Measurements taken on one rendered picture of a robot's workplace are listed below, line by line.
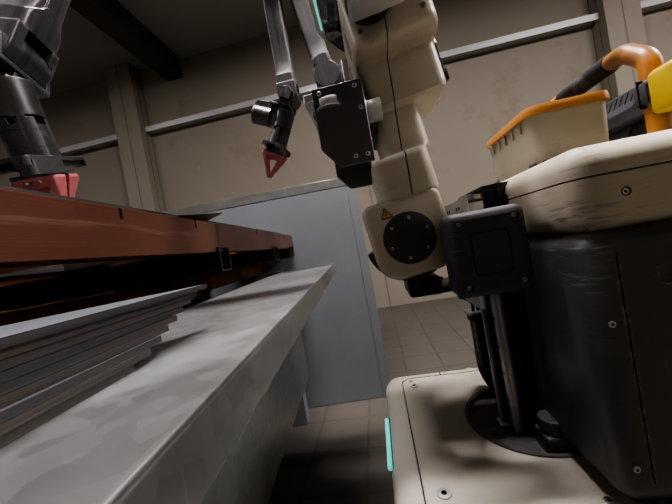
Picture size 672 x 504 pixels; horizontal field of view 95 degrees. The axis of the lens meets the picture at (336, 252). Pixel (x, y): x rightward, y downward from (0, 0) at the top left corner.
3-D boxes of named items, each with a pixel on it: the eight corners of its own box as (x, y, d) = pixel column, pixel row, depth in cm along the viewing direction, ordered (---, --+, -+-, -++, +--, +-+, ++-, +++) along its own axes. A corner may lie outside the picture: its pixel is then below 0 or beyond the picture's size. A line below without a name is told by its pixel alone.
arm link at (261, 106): (292, 85, 91) (299, 99, 100) (256, 77, 92) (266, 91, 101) (282, 125, 92) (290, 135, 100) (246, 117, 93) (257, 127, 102)
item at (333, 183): (91, 233, 150) (90, 225, 150) (165, 237, 210) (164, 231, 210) (354, 183, 143) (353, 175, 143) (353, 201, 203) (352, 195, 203)
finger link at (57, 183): (30, 232, 46) (1, 168, 43) (70, 224, 53) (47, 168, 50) (73, 224, 45) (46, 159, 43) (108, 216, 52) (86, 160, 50)
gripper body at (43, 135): (-15, 177, 41) (-43, 118, 39) (53, 175, 51) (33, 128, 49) (30, 168, 41) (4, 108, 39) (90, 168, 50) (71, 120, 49)
